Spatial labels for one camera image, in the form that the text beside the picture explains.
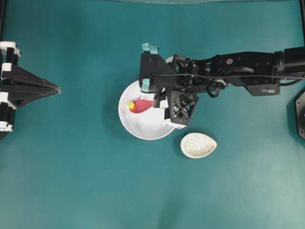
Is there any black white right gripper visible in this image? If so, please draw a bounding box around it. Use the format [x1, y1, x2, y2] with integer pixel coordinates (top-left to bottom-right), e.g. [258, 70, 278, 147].
[152, 54, 227, 129]

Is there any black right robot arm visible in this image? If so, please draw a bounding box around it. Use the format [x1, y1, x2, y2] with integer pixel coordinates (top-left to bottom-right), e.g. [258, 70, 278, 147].
[139, 47, 305, 128]

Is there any speckled ceramic spoon rest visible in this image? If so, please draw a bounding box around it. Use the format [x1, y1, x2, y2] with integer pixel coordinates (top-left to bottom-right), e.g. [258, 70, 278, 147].
[180, 133, 217, 159]

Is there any black thin cable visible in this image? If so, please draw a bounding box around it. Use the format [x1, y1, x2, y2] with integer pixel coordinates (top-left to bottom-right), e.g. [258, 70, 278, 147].
[142, 73, 305, 81]

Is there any pink plastic spoon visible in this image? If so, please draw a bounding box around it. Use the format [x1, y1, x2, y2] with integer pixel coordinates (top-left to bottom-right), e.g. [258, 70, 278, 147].
[129, 99, 154, 114]

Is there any black frame post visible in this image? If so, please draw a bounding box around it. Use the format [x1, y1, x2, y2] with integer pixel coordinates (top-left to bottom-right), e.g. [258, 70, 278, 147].
[0, 0, 7, 40]
[299, 0, 305, 43]

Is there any white round bowl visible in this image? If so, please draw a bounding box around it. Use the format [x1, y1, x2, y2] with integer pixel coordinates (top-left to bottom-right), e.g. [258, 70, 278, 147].
[118, 81, 174, 140]

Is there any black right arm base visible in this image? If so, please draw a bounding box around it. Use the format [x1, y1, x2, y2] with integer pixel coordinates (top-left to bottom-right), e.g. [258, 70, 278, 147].
[286, 89, 305, 145]

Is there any yellow hexagonal prism block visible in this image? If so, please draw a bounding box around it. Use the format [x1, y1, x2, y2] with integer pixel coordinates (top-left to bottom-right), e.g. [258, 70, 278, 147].
[129, 102, 135, 110]

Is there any black frame post right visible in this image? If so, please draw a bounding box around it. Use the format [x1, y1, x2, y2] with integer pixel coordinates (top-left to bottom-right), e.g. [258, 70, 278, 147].
[299, 0, 305, 43]

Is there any black frame post left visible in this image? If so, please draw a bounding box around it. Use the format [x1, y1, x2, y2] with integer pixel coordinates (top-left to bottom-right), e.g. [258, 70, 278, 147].
[0, 0, 7, 40]

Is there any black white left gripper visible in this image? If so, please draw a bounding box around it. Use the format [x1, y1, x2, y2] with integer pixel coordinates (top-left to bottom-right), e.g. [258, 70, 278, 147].
[0, 41, 61, 133]

